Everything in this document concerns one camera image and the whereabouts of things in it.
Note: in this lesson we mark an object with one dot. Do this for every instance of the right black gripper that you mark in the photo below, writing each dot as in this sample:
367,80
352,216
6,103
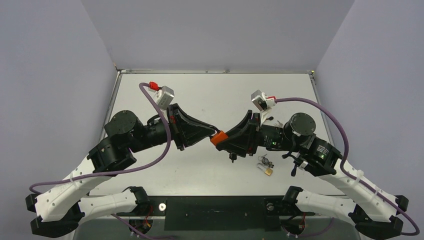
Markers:
252,133

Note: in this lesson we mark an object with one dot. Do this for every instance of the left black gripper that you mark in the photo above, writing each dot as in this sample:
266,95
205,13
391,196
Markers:
183,123

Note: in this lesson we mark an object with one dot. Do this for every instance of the orange padlock with keys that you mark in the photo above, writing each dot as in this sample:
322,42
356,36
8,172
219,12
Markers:
218,137

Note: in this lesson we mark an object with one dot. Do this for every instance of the brass long-shackle padlock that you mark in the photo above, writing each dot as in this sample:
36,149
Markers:
265,165

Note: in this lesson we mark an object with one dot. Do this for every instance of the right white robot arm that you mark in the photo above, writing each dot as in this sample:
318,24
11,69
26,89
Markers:
373,213

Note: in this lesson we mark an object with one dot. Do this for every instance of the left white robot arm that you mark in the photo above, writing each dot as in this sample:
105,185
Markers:
60,210

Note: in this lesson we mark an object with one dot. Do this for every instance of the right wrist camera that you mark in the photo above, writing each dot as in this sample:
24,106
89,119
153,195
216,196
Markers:
264,103

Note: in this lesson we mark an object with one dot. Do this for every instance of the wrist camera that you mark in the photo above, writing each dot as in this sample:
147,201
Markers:
264,103
163,97

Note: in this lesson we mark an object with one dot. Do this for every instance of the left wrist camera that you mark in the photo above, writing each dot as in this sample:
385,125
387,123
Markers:
163,97

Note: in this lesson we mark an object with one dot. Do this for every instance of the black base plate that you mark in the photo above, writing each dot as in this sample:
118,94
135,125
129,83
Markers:
218,213

